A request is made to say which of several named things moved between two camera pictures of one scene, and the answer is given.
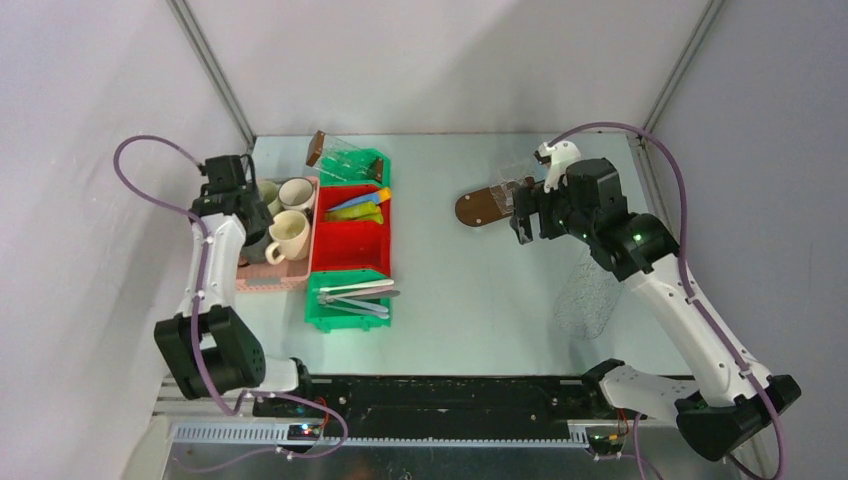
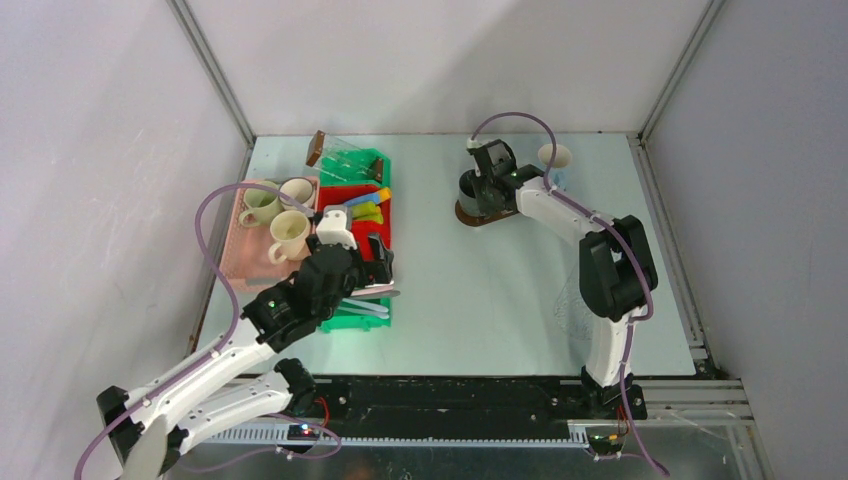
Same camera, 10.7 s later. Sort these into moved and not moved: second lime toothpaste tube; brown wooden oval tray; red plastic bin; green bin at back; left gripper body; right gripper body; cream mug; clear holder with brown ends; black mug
Moved: black mug; left gripper body; right gripper body
Not moved: second lime toothpaste tube; red plastic bin; clear holder with brown ends; brown wooden oval tray; green bin at back; cream mug
